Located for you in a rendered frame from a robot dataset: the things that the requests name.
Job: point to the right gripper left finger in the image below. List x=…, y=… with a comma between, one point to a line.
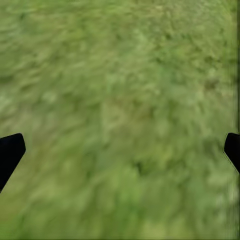
x=12, y=149

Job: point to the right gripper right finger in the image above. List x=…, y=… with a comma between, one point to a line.
x=232, y=149

